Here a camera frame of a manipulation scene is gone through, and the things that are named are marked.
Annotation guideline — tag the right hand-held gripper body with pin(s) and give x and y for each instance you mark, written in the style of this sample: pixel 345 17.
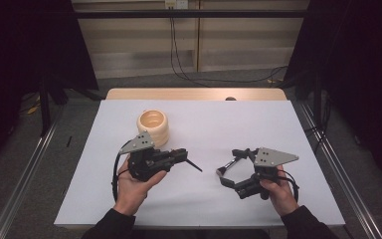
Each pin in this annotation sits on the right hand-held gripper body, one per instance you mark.
pixel 272 157

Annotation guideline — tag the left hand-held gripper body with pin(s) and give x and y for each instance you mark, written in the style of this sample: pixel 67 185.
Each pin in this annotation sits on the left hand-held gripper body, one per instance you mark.
pixel 142 159

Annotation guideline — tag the black makeup brush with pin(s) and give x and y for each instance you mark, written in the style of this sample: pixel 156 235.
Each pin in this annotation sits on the black makeup brush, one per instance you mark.
pixel 229 165

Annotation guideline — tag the cream ribbed brush holder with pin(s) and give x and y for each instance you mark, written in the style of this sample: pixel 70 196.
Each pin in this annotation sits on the cream ribbed brush holder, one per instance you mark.
pixel 153 124

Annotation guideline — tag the person's left hand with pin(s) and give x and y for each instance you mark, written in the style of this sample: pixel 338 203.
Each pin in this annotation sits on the person's left hand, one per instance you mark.
pixel 132 192

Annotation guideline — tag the person's right hand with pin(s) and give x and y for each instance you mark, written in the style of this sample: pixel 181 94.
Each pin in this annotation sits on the person's right hand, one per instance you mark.
pixel 283 194

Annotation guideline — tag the white table sheet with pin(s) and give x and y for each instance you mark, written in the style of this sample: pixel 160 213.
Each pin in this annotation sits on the white table sheet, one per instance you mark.
pixel 199 199

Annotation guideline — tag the dark table grommet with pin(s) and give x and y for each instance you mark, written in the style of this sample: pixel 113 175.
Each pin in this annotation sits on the dark table grommet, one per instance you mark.
pixel 230 98

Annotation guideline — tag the black metal stand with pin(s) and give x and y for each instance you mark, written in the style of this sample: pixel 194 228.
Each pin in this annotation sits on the black metal stand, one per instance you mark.
pixel 45 106
pixel 317 99

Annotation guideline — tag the black curtain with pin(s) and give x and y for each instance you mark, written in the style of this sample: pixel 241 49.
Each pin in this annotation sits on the black curtain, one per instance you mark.
pixel 20 66
pixel 361 83

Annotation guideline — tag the aluminium floor rail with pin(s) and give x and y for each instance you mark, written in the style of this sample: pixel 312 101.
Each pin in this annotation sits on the aluminium floor rail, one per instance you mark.
pixel 341 172
pixel 23 176

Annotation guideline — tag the white wall socket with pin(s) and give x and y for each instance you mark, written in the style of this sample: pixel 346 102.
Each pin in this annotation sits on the white wall socket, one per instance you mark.
pixel 176 4

